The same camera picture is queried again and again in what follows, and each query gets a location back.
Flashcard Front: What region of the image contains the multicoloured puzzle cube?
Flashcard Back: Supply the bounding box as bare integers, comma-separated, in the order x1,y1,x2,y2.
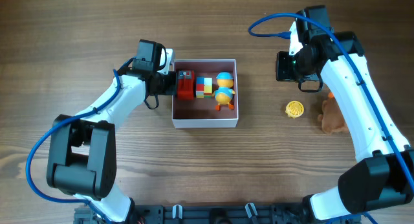
195,76,213,98

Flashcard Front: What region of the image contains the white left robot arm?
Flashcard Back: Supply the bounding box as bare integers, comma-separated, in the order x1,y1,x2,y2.
46,71,178,223

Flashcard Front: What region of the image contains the brown plush capybara toy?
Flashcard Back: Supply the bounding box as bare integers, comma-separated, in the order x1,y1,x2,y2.
318,91,349,134

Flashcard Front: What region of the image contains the yellow round fan toy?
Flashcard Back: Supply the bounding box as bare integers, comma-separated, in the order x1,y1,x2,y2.
285,100,305,118

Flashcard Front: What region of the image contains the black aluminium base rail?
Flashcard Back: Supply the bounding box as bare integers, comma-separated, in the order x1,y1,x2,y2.
73,202,361,224

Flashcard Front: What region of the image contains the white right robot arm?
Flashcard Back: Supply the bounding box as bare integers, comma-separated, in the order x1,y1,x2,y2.
276,29,413,223

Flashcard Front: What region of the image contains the orange duck toy blue hat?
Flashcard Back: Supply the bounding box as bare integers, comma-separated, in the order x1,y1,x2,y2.
213,72,235,111

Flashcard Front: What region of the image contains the white box pink interior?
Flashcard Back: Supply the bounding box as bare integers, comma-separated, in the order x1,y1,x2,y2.
172,59,239,128

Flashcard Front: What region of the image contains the red toy truck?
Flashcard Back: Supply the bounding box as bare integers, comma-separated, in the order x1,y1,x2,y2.
177,71,195,100

